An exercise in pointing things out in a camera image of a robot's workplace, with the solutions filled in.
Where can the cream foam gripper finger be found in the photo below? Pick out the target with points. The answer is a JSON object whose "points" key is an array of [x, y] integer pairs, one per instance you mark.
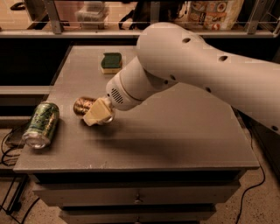
{"points": [[100, 112]]}

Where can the orange soda can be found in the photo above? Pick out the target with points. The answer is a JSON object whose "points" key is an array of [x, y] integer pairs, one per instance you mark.
{"points": [[82, 105]]}

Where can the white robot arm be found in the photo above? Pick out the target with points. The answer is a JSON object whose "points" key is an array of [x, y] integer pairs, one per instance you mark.
{"points": [[167, 54]]}

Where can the green soda can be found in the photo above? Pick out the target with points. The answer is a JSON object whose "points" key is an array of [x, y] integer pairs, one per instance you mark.
{"points": [[40, 129]]}

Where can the green and yellow sponge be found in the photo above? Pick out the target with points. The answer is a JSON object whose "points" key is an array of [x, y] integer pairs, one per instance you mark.
{"points": [[111, 63]]}

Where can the grey drawer cabinet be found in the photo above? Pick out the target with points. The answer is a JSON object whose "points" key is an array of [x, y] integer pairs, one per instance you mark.
{"points": [[182, 151]]}

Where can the clear plastic container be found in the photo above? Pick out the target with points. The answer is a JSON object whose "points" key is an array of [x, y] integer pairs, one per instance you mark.
{"points": [[92, 15]]}

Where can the round metal drawer knob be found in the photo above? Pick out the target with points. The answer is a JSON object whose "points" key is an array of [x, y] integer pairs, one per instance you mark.
{"points": [[138, 200]]}

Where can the black bag on shelf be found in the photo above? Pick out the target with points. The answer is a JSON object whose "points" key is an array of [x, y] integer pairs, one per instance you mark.
{"points": [[146, 12]]}

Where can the colourful snack bag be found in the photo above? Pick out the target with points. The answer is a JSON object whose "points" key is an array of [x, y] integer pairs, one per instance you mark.
{"points": [[217, 15]]}

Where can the grey metal shelf rail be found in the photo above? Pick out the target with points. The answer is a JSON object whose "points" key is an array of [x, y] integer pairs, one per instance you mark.
{"points": [[56, 18]]}

